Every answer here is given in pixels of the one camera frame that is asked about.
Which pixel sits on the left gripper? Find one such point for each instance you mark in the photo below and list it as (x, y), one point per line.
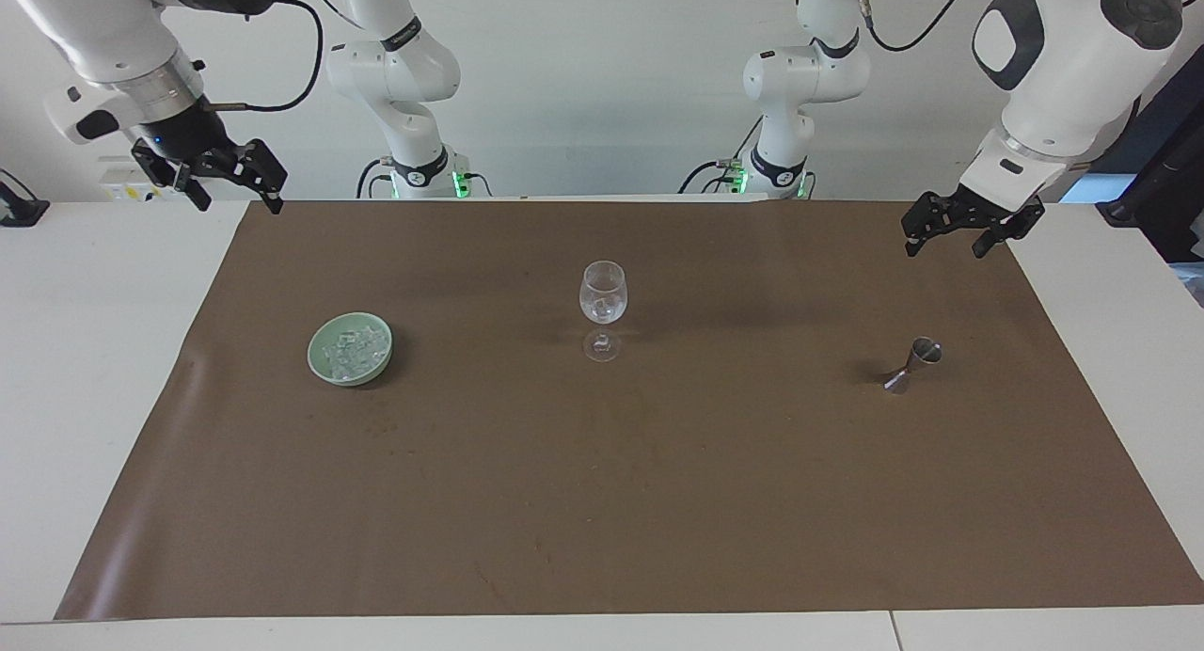
(983, 214)

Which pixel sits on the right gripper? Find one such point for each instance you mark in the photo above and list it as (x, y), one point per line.
(183, 129)

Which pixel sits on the clear ice cubes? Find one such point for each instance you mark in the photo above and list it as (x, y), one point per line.
(353, 352)

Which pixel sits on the clear wine glass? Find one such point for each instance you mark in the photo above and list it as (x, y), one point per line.
(602, 298)

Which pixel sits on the silver metal jigger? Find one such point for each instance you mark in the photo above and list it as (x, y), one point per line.
(910, 367)

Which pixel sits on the black stand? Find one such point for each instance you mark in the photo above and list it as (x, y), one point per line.
(1166, 181)
(19, 209)

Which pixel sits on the green ceramic bowl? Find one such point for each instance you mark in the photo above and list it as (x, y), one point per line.
(324, 369)

